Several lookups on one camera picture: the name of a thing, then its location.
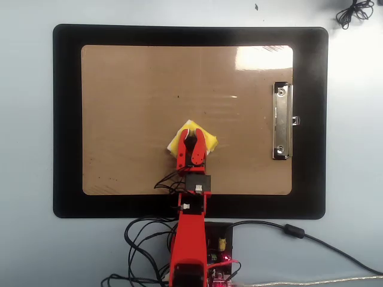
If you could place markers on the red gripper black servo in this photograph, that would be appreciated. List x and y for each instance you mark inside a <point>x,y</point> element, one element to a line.
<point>199,183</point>

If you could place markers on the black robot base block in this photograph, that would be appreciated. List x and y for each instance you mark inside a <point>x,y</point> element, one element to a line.
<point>218,230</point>

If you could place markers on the silver metal clipboard clip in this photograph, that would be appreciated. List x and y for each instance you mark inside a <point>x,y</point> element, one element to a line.
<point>282,119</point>

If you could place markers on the yellow taped sponge black knob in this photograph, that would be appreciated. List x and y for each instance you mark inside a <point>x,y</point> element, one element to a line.
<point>211,142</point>

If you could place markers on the controller circuit board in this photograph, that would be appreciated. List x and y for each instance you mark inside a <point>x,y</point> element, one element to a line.
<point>220,275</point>

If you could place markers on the black desk mat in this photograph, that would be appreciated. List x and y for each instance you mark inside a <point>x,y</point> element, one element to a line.
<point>67,119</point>

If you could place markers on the brown clipboard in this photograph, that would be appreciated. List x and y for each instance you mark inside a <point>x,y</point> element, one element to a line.
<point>119,89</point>

